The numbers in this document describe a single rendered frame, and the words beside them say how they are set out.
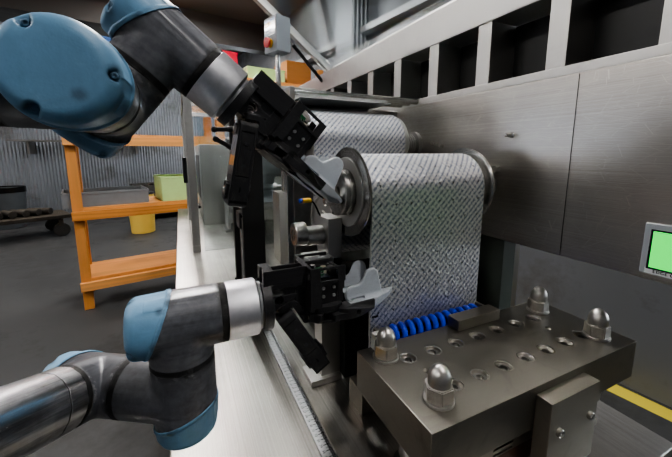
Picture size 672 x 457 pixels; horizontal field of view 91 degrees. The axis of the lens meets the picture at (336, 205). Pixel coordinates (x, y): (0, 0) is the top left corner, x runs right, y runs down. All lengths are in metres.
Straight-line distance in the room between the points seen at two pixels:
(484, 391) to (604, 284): 2.07
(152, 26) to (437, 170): 0.44
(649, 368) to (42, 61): 2.64
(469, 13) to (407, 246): 0.54
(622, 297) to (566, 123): 1.92
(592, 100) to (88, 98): 0.64
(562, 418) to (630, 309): 1.99
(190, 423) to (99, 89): 0.38
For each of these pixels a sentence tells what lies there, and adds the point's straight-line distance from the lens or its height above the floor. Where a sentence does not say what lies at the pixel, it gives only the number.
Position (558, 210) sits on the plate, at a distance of 0.68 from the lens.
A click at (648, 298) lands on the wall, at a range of 2.48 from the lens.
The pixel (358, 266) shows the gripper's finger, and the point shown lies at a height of 1.13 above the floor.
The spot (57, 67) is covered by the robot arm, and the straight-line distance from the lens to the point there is 0.30.
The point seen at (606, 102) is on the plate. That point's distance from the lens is 0.65.
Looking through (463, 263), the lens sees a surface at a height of 1.12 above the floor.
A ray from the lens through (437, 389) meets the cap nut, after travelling 0.44.
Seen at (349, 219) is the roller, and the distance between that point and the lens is 0.54.
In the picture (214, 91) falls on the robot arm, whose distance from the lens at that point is 0.44.
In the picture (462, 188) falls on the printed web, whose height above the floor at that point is 1.25.
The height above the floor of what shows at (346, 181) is 1.27.
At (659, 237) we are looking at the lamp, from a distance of 0.62.
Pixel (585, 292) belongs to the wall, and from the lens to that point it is 2.57.
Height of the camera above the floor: 1.31
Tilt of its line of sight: 9 degrees down
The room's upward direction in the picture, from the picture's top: straight up
